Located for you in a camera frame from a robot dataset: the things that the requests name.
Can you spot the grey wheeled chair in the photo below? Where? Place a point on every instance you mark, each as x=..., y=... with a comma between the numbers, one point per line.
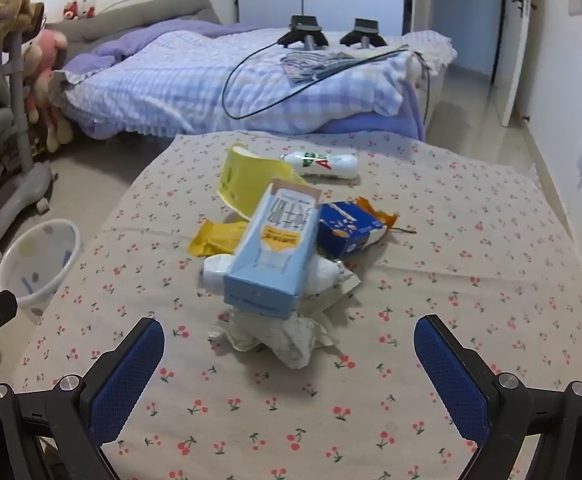
x=18, y=110

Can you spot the plain white plastic bottle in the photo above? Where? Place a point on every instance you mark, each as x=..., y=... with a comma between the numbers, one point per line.
x=216, y=272

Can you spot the black device stand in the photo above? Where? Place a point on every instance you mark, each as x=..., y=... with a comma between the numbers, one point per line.
x=366, y=27
x=305, y=25

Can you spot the white bottle red green label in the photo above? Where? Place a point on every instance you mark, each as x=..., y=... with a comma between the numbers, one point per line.
x=341, y=164

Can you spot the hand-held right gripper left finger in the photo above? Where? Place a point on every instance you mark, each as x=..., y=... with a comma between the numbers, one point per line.
x=126, y=375

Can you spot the pink plush toy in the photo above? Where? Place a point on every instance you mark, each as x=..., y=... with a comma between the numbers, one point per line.
x=46, y=45

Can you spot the white plastic wrapper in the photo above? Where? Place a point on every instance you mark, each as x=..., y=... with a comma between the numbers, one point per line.
x=347, y=282

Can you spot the light blue carton box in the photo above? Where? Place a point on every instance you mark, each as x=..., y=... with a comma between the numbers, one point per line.
x=271, y=260

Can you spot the striped cloth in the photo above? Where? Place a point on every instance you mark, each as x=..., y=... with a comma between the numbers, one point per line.
x=311, y=67

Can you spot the yellow wrapper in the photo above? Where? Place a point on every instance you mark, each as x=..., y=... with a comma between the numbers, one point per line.
x=216, y=240

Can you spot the grey headboard cushion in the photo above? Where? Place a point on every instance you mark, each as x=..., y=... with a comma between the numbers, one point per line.
x=146, y=12

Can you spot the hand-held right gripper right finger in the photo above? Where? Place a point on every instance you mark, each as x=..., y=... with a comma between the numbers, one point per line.
x=451, y=380

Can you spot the orange peel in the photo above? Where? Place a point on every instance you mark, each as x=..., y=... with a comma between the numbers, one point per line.
x=383, y=218

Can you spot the white paper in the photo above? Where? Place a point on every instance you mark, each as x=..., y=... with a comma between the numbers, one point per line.
x=291, y=340

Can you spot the purple checked duvet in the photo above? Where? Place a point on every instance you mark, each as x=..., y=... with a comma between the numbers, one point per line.
x=171, y=75

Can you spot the blue snack packet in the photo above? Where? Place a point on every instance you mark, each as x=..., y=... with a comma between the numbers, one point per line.
x=346, y=232

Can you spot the white door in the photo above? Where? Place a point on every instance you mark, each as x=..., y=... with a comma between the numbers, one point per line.
x=513, y=60

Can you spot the red white plush toy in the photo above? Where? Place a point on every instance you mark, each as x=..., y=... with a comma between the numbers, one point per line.
x=77, y=8

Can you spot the purple bed sheet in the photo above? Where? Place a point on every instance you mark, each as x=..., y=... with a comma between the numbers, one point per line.
x=371, y=122

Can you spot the yellow paper cup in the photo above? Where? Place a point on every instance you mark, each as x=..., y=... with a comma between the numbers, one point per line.
x=241, y=180

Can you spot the cherry print tablecloth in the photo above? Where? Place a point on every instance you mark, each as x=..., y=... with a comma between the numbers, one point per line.
x=421, y=260

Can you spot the white plastic waste bin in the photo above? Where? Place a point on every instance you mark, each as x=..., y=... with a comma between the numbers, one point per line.
x=46, y=260

